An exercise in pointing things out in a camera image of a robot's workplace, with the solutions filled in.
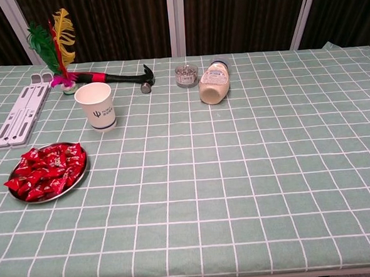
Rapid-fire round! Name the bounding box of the beige mayonnaise squeeze bottle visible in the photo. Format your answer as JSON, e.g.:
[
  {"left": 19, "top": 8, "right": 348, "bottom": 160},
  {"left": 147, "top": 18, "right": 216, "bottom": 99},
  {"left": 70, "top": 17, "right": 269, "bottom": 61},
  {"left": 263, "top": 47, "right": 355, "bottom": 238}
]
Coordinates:
[{"left": 196, "top": 55, "right": 234, "bottom": 106}]

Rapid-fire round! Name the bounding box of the black red claw hammer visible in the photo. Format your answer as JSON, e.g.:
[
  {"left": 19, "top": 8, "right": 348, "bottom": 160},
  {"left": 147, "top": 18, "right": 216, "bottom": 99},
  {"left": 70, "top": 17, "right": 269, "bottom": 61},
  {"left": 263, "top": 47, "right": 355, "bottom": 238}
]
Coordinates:
[{"left": 69, "top": 63, "right": 157, "bottom": 99}]

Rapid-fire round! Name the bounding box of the white paper cup blue logo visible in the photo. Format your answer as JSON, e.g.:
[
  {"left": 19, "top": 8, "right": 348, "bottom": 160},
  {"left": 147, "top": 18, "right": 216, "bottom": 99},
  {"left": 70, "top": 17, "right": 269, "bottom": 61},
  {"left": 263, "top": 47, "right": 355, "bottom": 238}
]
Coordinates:
[{"left": 73, "top": 81, "right": 118, "bottom": 135}]

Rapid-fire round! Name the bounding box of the white metal frame post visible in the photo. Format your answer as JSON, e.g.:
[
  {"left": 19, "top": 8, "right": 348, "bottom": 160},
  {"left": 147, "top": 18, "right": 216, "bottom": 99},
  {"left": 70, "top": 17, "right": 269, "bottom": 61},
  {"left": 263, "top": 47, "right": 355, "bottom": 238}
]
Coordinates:
[
  {"left": 287, "top": 0, "right": 324, "bottom": 50},
  {"left": 0, "top": 0, "right": 43, "bottom": 68},
  {"left": 165, "top": 0, "right": 188, "bottom": 58}
]

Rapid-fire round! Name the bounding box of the red candy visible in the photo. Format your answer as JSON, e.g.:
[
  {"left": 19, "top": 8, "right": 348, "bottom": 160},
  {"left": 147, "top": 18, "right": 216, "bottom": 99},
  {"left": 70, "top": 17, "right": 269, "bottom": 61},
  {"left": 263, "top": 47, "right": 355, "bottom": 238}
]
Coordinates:
[
  {"left": 63, "top": 143, "right": 82, "bottom": 157},
  {"left": 59, "top": 165, "right": 85, "bottom": 181},
  {"left": 65, "top": 152, "right": 88, "bottom": 168},
  {"left": 23, "top": 187, "right": 51, "bottom": 202},
  {"left": 48, "top": 178, "right": 75, "bottom": 196},
  {"left": 20, "top": 147, "right": 43, "bottom": 165},
  {"left": 3, "top": 177, "right": 27, "bottom": 192}
]

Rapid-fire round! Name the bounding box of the colourful feather shuttlecock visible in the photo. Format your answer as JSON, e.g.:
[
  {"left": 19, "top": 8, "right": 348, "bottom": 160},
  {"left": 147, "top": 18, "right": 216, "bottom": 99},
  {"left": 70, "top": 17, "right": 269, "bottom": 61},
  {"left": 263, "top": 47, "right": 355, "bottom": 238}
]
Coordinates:
[{"left": 24, "top": 7, "right": 79, "bottom": 98}]

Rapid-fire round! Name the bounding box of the clear jar of paper clips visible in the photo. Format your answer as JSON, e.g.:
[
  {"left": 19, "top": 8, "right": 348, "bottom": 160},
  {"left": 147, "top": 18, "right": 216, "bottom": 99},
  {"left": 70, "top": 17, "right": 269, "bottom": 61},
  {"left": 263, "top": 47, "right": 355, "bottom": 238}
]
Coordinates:
[{"left": 174, "top": 63, "right": 201, "bottom": 90}]

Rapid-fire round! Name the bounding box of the round stainless steel plate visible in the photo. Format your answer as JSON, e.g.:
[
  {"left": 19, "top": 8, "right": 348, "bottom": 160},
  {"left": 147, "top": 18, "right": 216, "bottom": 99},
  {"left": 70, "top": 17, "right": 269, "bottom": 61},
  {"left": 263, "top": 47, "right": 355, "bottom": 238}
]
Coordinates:
[{"left": 3, "top": 140, "right": 92, "bottom": 206}]

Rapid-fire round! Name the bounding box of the white folding laptop stand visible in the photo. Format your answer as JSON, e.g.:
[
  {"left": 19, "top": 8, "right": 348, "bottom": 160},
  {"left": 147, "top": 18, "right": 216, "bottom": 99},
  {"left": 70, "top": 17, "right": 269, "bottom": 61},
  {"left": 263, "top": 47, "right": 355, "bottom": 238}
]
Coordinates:
[{"left": 0, "top": 72, "right": 58, "bottom": 150}]

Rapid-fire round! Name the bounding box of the green white checked tablecloth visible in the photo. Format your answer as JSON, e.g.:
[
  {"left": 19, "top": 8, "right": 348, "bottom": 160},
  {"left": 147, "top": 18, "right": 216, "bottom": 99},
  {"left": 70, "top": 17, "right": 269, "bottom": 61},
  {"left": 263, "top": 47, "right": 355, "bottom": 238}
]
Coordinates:
[{"left": 0, "top": 39, "right": 370, "bottom": 277}]

